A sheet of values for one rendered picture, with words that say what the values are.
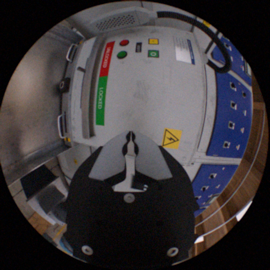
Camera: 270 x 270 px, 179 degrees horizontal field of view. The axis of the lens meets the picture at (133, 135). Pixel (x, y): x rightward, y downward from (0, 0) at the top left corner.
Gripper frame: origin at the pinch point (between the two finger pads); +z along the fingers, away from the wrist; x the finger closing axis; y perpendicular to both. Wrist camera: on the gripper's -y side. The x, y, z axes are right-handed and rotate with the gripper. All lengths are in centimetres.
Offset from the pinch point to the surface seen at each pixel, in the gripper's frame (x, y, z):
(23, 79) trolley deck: -36.9, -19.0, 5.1
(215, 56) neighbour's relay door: 57, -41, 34
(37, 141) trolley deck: -37.5, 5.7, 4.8
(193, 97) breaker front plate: 16.6, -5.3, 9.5
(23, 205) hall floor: -141, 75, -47
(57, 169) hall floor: -117, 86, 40
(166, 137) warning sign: 9.4, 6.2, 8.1
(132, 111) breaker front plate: 0.1, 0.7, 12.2
